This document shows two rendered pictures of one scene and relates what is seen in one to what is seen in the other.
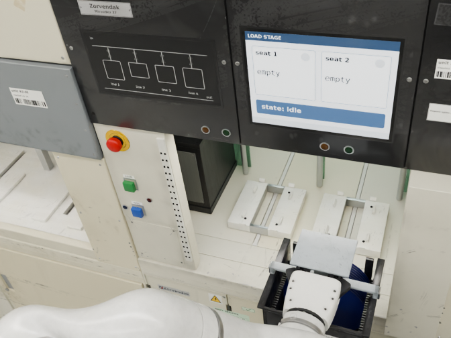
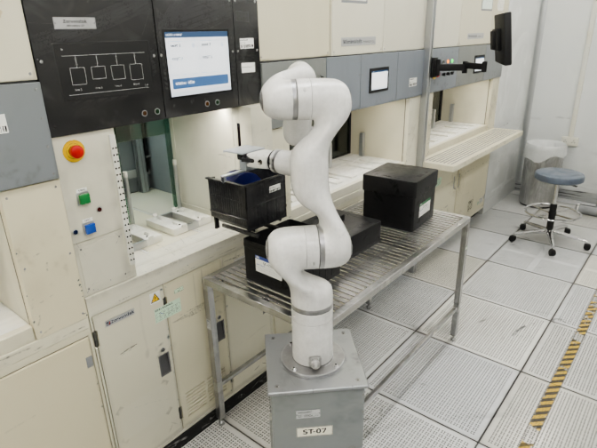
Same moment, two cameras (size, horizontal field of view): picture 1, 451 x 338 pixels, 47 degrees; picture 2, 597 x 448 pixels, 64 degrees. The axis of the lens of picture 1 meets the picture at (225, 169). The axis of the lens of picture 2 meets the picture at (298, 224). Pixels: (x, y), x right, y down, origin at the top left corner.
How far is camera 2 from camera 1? 1.55 m
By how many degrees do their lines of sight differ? 66
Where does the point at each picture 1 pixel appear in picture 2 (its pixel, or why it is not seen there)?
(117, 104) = (78, 109)
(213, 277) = (152, 270)
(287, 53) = (185, 44)
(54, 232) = not seen: outside the picture
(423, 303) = not seen: hidden behind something
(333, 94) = (206, 66)
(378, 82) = (222, 54)
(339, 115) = (210, 80)
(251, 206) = not seen: hidden behind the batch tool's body
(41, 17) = (14, 36)
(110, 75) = (75, 82)
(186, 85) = (131, 78)
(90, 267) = (26, 361)
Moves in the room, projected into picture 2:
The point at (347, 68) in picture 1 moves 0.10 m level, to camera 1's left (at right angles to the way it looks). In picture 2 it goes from (210, 49) to (198, 50)
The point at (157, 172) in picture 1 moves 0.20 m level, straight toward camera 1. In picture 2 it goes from (107, 172) to (167, 172)
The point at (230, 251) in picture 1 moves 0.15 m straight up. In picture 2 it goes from (139, 260) to (134, 224)
